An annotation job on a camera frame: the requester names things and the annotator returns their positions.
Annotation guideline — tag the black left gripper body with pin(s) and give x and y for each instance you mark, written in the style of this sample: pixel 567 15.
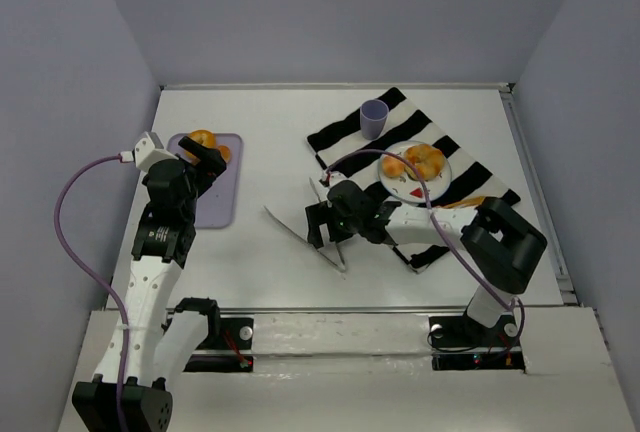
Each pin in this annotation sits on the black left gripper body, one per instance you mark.
pixel 201 159

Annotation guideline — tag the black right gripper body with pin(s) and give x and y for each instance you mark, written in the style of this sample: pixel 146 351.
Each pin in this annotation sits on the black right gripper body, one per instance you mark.
pixel 320 222

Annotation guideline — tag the metal food tongs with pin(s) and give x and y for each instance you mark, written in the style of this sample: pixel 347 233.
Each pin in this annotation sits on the metal food tongs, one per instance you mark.
pixel 287 208

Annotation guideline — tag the small golden bread roll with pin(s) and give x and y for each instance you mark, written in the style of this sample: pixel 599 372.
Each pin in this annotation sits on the small golden bread roll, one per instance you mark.
pixel 392 167

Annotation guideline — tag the large orange bread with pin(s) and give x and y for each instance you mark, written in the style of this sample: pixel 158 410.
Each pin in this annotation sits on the large orange bread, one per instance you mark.
pixel 427 162

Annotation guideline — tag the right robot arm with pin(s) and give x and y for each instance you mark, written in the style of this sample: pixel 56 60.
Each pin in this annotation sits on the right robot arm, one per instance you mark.
pixel 504 246

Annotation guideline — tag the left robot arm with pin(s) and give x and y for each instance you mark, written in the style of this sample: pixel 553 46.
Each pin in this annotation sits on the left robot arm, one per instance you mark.
pixel 149 348

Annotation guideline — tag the lilac plastic tray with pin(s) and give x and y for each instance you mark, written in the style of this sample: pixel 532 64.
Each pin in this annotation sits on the lilac plastic tray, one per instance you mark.
pixel 216 208

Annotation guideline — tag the watermelon pattern plate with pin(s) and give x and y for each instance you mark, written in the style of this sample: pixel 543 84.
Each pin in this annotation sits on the watermelon pattern plate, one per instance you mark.
pixel 410 191

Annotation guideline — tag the black white striped cloth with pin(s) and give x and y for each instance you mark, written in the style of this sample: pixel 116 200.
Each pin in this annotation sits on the black white striped cloth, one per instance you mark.
pixel 405 122

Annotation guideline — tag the lilac plastic cup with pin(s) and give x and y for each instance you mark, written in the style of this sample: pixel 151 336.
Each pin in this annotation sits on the lilac plastic cup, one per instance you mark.
pixel 373 116

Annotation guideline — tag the orange plastic fork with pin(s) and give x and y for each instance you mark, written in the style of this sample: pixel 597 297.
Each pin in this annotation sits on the orange plastic fork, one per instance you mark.
pixel 465 203

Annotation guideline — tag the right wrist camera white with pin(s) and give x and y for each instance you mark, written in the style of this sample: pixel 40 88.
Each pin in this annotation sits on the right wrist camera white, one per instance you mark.
pixel 331 178

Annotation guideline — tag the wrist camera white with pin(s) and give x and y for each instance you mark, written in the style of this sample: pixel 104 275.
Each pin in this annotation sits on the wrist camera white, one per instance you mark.
pixel 147 151
pixel 331 178

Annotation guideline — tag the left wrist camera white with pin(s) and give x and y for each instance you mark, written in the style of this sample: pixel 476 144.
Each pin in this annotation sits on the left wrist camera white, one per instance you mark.
pixel 147 151

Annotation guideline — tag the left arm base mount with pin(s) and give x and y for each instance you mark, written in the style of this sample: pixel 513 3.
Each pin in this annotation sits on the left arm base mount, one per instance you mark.
pixel 230 351

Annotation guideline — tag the metal table edge rail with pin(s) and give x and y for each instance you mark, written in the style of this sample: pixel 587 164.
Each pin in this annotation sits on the metal table edge rail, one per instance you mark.
pixel 501 87

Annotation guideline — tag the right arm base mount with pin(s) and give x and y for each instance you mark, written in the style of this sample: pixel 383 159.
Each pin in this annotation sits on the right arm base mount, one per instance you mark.
pixel 460 344

